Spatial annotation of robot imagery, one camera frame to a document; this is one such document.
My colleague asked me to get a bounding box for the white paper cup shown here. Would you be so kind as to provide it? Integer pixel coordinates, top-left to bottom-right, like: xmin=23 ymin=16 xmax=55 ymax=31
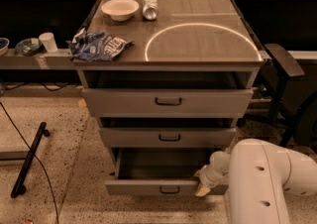
xmin=39 ymin=32 xmax=57 ymax=53

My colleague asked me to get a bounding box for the white bowl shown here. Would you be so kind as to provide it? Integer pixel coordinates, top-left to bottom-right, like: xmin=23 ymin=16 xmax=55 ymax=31
xmin=101 ymin=0 xmax=139 ymax=22

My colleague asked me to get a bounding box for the grey drawer cabinet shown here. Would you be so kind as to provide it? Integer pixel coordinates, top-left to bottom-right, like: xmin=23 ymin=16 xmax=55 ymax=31
xmin=72 ymin=0 xmax=265 ymax=169

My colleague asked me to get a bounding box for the black table leg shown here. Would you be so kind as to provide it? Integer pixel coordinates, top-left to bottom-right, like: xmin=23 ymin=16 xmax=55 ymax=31
xmin=11 ymin=122 xmax=50 ymax=198

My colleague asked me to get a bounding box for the blue rimmed bowl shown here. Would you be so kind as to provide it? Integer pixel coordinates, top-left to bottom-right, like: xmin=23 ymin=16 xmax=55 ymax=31
xmin=0 ymin=38 xmax=10 ymax=56

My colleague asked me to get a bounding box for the grey bottom drawer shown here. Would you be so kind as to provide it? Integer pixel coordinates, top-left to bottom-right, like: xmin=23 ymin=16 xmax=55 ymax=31
xmin=105 ymin=148 xmax=214 ymax=196

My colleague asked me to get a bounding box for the grey top drawer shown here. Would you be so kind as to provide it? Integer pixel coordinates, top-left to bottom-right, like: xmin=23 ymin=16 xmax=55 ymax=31
xmin=82 ymin=88 xmax=253 ymax=118

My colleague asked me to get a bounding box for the grey drawer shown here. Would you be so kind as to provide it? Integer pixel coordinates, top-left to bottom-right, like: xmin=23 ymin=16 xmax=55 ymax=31
xmin=105 ymin=148 xmax=214 ymax=196
xmin=82 ymin=88 xmax=253 ymax=118
xmin=100 ymin=128 xmax=236 ymax=148

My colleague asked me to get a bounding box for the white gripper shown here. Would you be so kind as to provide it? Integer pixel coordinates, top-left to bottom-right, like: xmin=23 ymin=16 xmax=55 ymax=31
xmin=194 ymin=165 xmax=228 ymax=197

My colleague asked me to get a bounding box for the dark blue bowl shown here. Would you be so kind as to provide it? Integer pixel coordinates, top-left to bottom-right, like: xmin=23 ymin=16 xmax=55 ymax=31
xmin=15 ymin=38 xmax=42 ymax=56

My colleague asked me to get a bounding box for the silver soda can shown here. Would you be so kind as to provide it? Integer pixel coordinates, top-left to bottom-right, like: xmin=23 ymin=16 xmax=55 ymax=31
xmin=143 ymin=0 xmax=159 ymax=21

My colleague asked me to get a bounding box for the grey side shelf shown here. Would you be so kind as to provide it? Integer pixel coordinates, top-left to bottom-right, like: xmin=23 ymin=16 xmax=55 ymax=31
xmin=0 ymin=49 xmax=74 ymax=70

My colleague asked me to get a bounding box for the grey middle drawer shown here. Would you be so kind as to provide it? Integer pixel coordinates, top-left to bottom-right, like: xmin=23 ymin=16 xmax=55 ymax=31
xmin=100 ymin=128 xmax=236 ymax=148

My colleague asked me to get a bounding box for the black floor cable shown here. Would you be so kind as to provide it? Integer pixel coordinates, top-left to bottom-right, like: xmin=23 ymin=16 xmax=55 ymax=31
xmin=0 ymin=101 xmax=60 ymax=224

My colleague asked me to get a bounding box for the black office chair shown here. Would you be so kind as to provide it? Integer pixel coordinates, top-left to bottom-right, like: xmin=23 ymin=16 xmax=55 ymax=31
xmin=244 ymin=43 xmax=317 ymax=150

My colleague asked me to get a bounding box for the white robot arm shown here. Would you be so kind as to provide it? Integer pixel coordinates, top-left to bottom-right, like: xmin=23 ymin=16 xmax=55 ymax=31
xmin=195 ymin=139 xmax=317 ymax=224

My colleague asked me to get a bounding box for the blue chip bag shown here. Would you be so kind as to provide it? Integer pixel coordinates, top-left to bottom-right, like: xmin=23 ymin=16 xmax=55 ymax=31
xmin=68 ymin=28 xmax=132 ymax=61

